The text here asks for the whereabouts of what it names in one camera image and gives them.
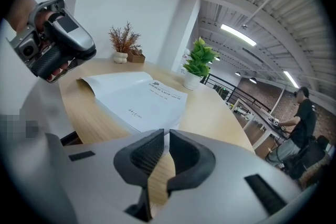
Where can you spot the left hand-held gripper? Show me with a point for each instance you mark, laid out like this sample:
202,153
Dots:
26,49

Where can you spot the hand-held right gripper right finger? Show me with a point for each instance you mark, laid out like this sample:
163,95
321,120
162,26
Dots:
223,191

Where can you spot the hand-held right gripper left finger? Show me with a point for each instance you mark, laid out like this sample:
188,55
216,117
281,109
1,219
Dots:
99,178

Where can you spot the white paperback book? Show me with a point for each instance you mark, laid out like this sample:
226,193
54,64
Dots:
147,99

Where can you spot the person's left forearm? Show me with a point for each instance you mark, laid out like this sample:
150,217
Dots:
21,10

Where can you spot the person's left hand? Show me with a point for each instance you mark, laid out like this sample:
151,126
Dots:
46,17

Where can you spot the orange plant in white vase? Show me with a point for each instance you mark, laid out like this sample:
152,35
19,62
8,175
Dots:
123,39

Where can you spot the small brown box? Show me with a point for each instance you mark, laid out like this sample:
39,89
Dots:
136,57

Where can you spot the light wooden table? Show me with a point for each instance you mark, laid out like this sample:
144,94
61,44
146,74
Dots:
210,118

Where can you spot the black table with white legs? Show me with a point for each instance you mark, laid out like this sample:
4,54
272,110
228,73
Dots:
265,123

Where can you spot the black office chair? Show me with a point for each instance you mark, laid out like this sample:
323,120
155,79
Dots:
309,154

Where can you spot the black metal railing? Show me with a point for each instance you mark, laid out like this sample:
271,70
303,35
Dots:
228,89

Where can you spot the green plant in white pot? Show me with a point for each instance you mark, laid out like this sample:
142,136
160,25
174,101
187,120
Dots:
200,60

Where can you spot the long ceiling light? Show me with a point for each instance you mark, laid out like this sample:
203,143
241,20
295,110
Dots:
237,34
290,79

